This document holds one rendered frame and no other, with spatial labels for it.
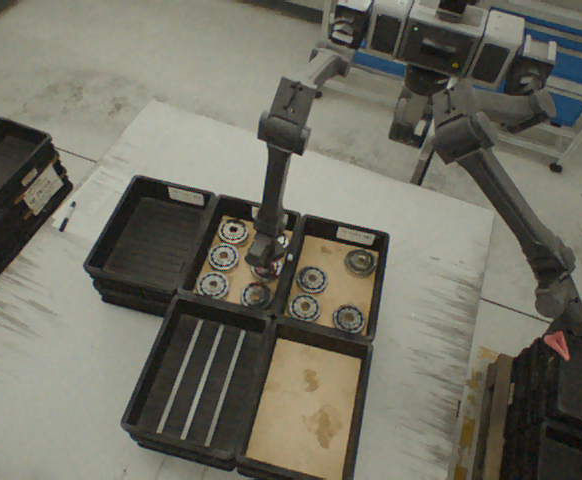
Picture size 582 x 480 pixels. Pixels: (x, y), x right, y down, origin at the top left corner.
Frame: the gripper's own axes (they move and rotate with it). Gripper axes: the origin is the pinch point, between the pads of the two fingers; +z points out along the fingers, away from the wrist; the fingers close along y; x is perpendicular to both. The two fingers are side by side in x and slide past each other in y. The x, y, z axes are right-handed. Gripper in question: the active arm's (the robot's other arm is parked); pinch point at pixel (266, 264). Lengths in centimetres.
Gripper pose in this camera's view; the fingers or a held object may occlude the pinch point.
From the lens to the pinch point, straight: 158.5
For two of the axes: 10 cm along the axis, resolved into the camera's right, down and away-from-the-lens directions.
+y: 8.7, -4.0, 3.0
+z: -0.5, 5.3, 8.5
